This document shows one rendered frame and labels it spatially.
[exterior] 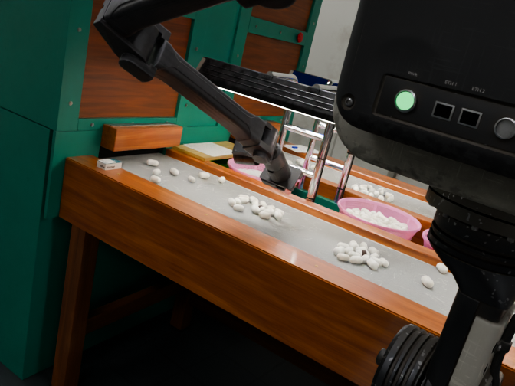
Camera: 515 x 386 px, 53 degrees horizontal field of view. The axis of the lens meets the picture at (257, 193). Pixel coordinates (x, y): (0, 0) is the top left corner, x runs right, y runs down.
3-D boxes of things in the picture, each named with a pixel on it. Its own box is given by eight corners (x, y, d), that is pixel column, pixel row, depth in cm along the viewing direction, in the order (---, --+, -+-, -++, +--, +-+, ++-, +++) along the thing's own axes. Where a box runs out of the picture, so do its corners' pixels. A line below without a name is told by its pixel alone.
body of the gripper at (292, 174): (272, 161, 141) (265, 146, 135) (304, 173, 136) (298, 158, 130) (260, 181, 139) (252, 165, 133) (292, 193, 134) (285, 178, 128)
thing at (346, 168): (338, 216, 182) (374, 91, 169) (290, 197, 191) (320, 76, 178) (357, 207, 198) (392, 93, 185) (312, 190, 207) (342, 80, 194)
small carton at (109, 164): (104, 170, 142) (106, 163, 142) (96, 166, 144) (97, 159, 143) (121, 168, 147) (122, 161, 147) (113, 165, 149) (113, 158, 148)
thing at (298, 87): (383, 139, 126) (392, 109, 124) (191, 79, 155) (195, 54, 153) (393, 137, 133) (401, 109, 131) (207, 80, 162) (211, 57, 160)
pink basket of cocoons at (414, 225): (415, 268, 151) (425, 238, 148) (327, 242, 154) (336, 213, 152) (408, 238, 176) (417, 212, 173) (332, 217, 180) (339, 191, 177)
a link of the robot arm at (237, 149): (263, 155, 119) (272, 124, 122) (219, 152, 124) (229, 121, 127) (277, 178, 129) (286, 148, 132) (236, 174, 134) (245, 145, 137)
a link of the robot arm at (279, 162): (276, 159, 124) (283, 140, 127) (250, 156, 127) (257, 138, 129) (283, 175, 130) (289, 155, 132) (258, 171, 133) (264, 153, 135)
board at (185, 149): (204, 161, 176) (205, 158, 176) (172, 148, 183) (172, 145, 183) (256, 155, 204) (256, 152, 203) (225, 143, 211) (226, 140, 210)
